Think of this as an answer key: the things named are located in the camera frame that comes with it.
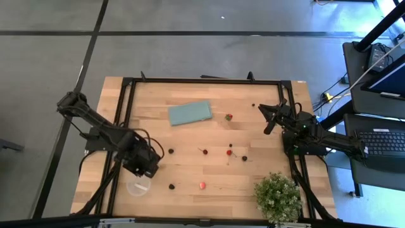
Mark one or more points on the pale red strawberry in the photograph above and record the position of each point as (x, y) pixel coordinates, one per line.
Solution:
(202, 185)

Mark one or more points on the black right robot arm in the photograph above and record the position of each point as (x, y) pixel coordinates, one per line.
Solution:
(332, 139)

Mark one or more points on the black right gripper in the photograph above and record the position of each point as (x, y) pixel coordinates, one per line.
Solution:
(286, 115)

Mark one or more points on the grey chair base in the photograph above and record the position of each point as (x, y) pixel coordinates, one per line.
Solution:
(9, 145)

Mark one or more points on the green potted plant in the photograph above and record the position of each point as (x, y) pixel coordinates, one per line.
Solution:
(278, 198)

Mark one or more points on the black power adapter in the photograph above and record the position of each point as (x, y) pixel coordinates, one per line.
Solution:
(376, 55)

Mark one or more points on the black laptop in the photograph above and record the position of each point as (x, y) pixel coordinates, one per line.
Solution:
(384, 145)

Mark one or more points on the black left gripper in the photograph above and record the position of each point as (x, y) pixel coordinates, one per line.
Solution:
(140, 160)

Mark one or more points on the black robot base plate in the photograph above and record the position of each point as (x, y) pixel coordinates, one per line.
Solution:
(313, 151)
(95, 144)

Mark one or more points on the black metal pole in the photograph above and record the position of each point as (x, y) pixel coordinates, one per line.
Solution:
(340, 114)
(379, 27)

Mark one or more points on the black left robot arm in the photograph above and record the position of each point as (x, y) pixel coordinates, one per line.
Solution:
(95, 118)

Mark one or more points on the blackberry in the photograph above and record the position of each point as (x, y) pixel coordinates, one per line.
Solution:
(171, 151)
(171, 186)
(244, 158)

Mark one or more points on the black aluminium table frame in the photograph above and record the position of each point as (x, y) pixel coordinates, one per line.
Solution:
(205, 80)

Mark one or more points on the red cherry with stem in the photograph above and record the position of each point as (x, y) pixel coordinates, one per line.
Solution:
(229, 152)
(205, 152)

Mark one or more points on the clear round plastic container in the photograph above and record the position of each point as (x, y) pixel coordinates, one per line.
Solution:
(137, 188)

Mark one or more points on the red strawberry with green leaves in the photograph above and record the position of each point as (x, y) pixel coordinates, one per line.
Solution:
(228, 117)

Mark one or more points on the yellow plug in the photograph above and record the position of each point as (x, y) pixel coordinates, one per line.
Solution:
(328, 97)

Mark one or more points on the black computer monitor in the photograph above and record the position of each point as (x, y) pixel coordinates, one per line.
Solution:
(392, 80)

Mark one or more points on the dark grey desk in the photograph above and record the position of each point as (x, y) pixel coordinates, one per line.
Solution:
(354, 95)
(373, 180)

